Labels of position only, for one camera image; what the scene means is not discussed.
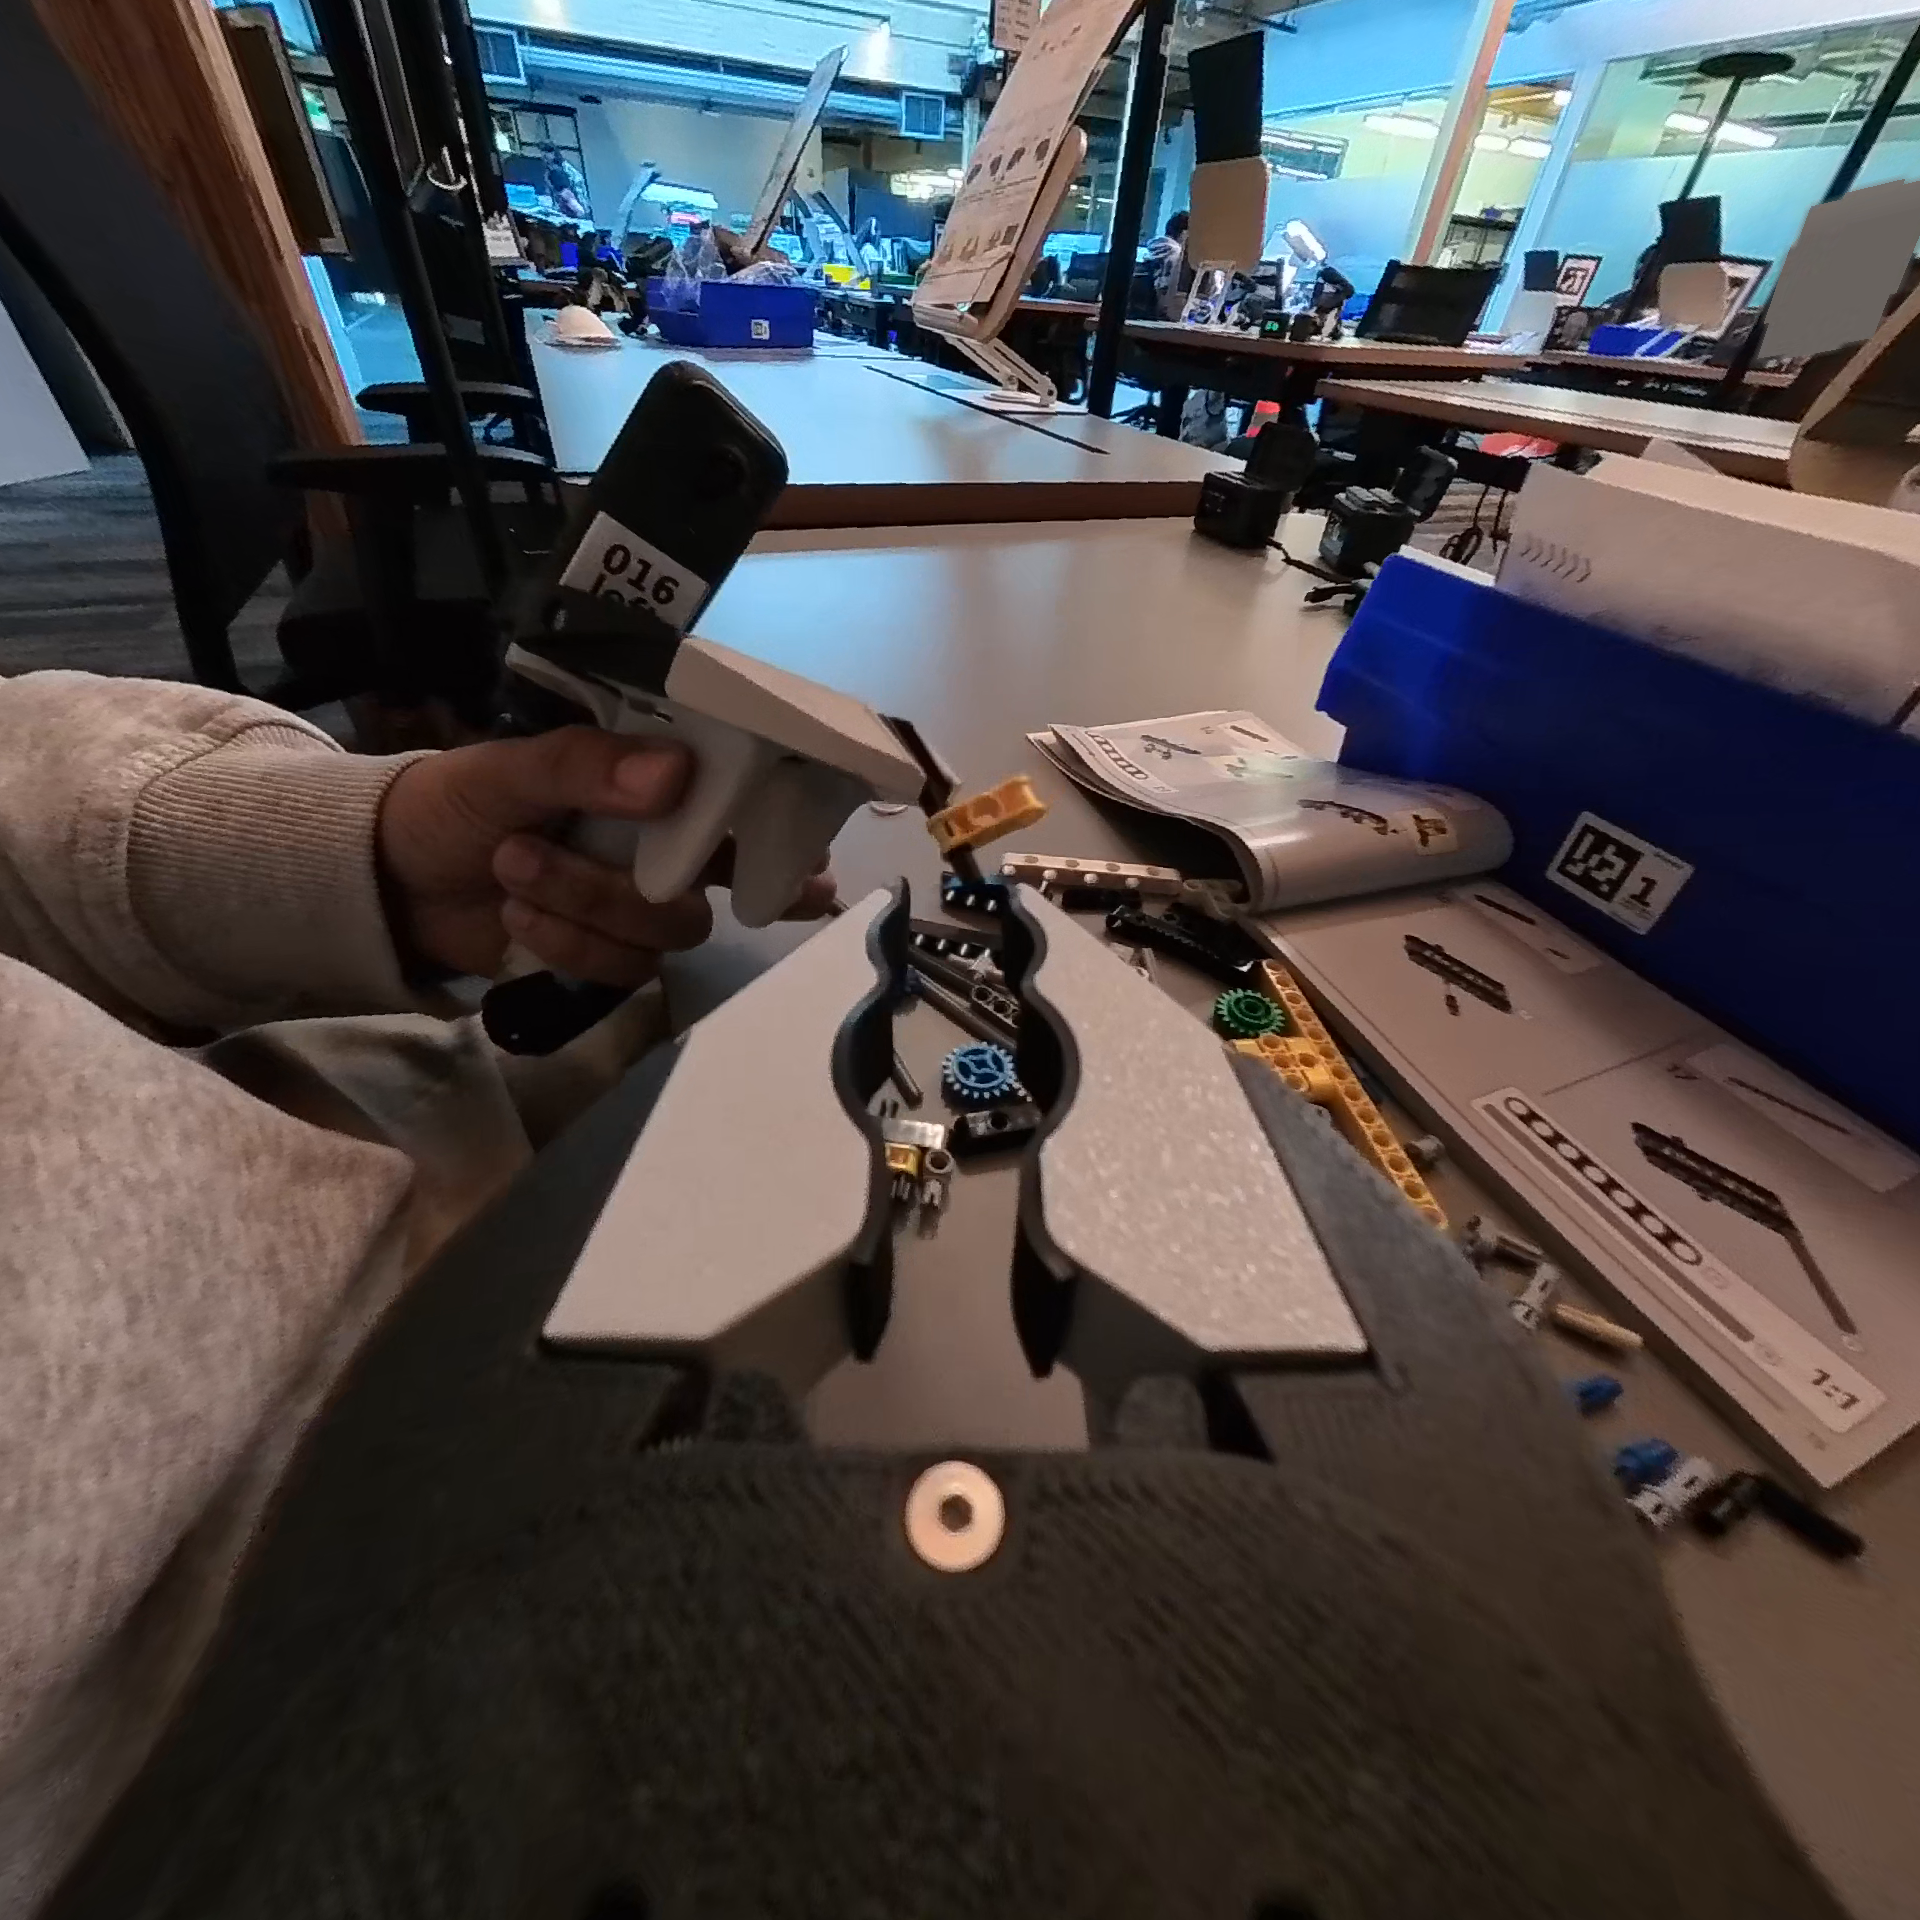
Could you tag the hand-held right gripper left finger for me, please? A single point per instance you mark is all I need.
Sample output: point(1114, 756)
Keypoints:
point(704, 1184)

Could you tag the yellow lego connector black pin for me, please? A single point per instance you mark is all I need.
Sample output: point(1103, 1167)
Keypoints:
point(983, 809)

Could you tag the small black device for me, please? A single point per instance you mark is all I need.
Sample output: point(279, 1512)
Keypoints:
point(1367, 528)
point(1242, 511)

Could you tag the black office chair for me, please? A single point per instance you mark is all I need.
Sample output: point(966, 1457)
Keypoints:
point(434, 494)

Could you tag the small blue bin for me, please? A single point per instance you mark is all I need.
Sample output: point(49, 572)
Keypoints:
point(743, 317)

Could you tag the person's grey sweatshirt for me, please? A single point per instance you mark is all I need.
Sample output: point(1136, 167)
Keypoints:
point(148, 1350)

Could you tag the person's left forearm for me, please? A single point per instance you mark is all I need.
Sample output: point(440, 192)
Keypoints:
point(180, 840)

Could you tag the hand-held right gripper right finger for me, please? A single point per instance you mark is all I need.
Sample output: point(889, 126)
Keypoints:
point(1185, 1201)

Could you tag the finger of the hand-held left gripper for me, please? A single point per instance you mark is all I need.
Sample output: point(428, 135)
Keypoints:
point(796, 728)
point(931, 768)

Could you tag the white cardboard box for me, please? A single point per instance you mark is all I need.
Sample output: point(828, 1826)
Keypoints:
point(1695, 557)

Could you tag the lego instruction booklet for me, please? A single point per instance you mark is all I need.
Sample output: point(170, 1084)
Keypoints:
point(1500, 1049)

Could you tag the pile of lego pieces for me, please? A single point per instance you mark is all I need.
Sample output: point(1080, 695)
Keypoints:
point(1319, 1066)

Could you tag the black metal pole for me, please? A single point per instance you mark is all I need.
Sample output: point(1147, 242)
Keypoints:
point(1131, 210)

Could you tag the person's left hand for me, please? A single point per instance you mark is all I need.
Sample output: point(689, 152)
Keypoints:
point(510, 856)

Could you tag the long grey desk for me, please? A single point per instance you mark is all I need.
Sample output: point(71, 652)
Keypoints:
point(902, 452)

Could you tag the blue plastic bin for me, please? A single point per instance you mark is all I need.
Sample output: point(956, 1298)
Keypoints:
point(1500, 734)

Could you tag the cardboard sheet on stand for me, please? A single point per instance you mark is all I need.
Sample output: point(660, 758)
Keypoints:
point(1020, 182)

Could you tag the black laptop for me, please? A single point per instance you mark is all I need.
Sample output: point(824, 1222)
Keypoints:
point(1424, 300)

